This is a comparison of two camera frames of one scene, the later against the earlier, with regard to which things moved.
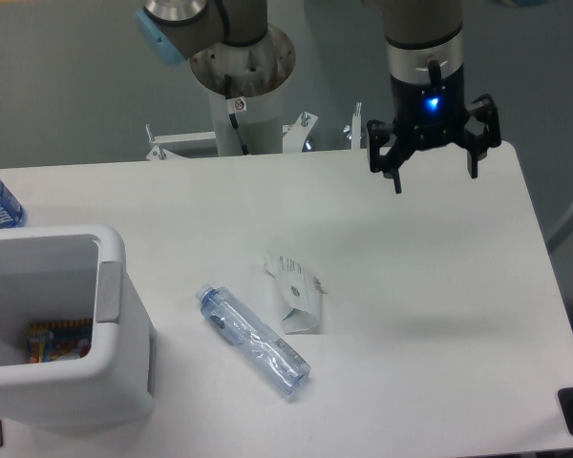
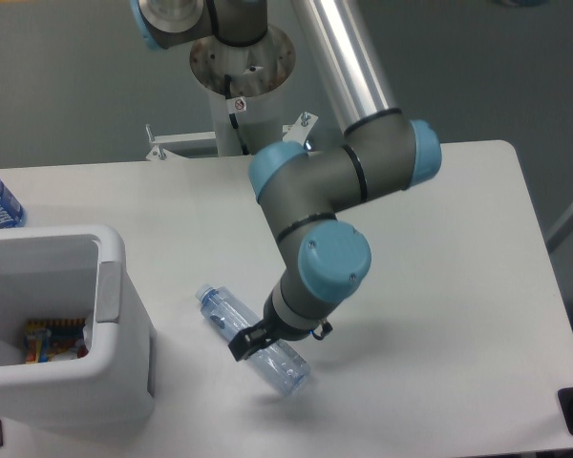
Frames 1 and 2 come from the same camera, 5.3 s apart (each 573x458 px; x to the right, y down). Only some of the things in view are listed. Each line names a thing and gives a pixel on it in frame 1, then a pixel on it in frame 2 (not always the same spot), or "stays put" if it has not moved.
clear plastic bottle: [272, 357] stays put
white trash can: [64, 273] stays put
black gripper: [430, 115] -> [250, 341]
